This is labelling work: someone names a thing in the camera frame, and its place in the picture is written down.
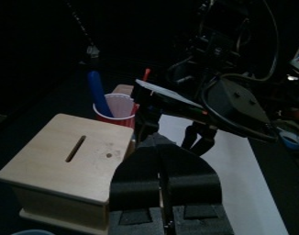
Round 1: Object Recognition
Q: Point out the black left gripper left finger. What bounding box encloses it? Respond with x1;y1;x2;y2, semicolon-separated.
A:
108;142;165;235

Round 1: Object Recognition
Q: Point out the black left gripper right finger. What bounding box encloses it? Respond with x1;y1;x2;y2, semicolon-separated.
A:
157;142;234;235

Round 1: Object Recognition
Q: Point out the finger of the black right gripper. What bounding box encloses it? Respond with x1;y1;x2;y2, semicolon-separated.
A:
180;120;218;156
134;105;161;136

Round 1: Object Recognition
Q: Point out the white cutting board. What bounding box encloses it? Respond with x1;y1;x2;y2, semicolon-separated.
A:
157;114;291;235

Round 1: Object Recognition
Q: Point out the red plastic cup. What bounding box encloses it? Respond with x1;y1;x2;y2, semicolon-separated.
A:
92;93;140;129

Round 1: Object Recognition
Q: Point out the orange-red thin stick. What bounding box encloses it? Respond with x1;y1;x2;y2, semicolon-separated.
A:
141;67;152;83

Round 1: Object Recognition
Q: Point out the blue marker pen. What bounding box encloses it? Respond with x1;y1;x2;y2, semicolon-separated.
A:
85;70;114;118

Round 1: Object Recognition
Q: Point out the wooden box with slot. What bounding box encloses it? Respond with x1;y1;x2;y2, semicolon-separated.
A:
0;113;137;235

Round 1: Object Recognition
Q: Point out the blue tape roll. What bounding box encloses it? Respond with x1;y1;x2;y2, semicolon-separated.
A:
277;129;299;151

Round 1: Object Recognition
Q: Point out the light blue round rim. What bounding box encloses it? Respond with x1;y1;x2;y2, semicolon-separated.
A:
9;229;56;235

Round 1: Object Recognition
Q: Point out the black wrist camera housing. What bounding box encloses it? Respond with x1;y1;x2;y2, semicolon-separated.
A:
204;77;276;140

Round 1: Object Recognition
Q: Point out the metal clip on frame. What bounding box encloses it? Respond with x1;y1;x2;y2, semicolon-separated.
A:
85;45;101;62

